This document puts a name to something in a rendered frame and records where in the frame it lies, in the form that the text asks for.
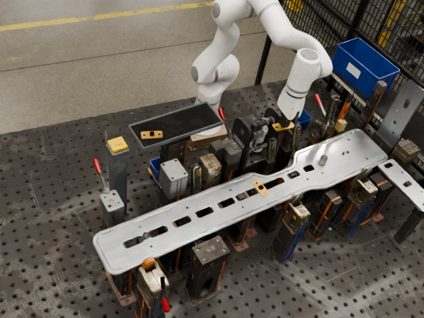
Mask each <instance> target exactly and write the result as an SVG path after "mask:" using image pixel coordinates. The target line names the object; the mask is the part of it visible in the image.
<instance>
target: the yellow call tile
mask: <svg viewBox="0 0 424 318"><path fill-rule="evenodd" d="M107 142H108V144H109V146H110V148H111V149H112V151H113V152H114V153H115V152H118V151H121V150H124V149H127V148H128V146H127V144H126V142H125V141H124V140H123V138H122V136H121V137H118V138H114V139H111V140H108V141H107Z"/></svg>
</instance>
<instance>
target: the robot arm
mask: <svg viewBox="0 0 424 318"><path fill-rule="evenodd" d="M211 15H212V17H213V19H214V21H215V23H216V24H217V25H218V28H217V31H216V34H215V37H214V39H213V41H212V43H211V44H210V45H209V46H208V47H207V48H206V49H205V50H204V51H203V52H202V53H201V54H200V55H199V56H198V57H197V59H196V60H195V61H194V63H193V65H192V68H191V75H192V78H193V80H194V81H195V82H196V83H198V84H200V85H199V87H198V89H197V95H196V101H195V104H198V103H202V102H205V101H208V103H209V104H210V105H211V106H212V108H213V109H214V110H215V111H216V113H217V112H218V107H219V104H220V99H221V94H222V93H223V92H224V91H225V90H226V89H227V88H228V87H229V86H230V85H231V84H232V83H233V82H234V81H235V79H236V77H237V76H238V74H239V69H240V65H239V61H238V59H237V58H236V57H235V56H234V55H232V54H231V53H232V51H233V50H234V48H235V46H236V44H237V42H238V39H239V36H240V30H239V28H238V26H237V24H236V23H234V21H237V20H241V19H245V18H252V17H255V16H258V17H259V19H260V21H261V23H262V25H263V27H264V28H265V30H266V31H267V33H268V35H269V37H270V39H271V40H272V42H273V44H274V45H275V46H277V47H281V48H287V49H293V50H296V51H298V52H297V54H296V57H295V60H294V62H293V66H292V68H291V71H290V75H289V77H288V80H287V82H286V86H285V87H284V88H283V90H282V92H281V94H280V97H279V99H278V102H277V104H278V107H279V108H280V110H281V112H280V114H281V116H280V119H279V121H278V123H279V124H281V123H283V124H282V128H285V127H289V125H290V122H293V123H294V124H296V123H298V118H299V117H300V115H301V113H302V110H303V106H304V103H305V96H306V95H307V94H308V92H309V89H310V86H311V84H312V82H313V81H314V80H316V79H319V78H323V77H326V76H329V75H330V74H331V72H332V70H333V64H332V62H331V60H330V58H329V56H328V54H327V52H326V51H325V49H324V48H323V46H322V45H321V44H320V43H319V42H318V41H317V40H316V39H315V38H314V37H312V36H311V35H309V34H307V33H304V32H301V31H299V30H297V29H295V28H294V27H293V26H292V24H291V23H290V21H289V19H288V17H287V15H286V14H285V12H284V10H283V8H282V7H281V4H280V3H279V1H278V0H215V1H214V3H213V4H212V7H211ZM220 128H221V126H218V127H215V128H212V129H209V130H207V131H203V132H200V133H197V134H196V135H198V136H203V137H208V136H213V135H215V134H216V133H217V132H218V131H219V130H220Z"/></svg>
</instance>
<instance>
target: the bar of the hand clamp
mask: <svg viewBox="0 0 424 318"><path fill-rule="evenodd" d="M329 97H330V99H329V104H328V107H327V112H326V116H325V119H324V123H325V124H326V125H327V126H328V123H330V126H328V127H329V128H331V126H332V124H333V119H334V115H335V112H336V108H337V106H340V105H341V104H342V100H339V96H337V95H333V96H331V95H330V96H329Z"/></svg>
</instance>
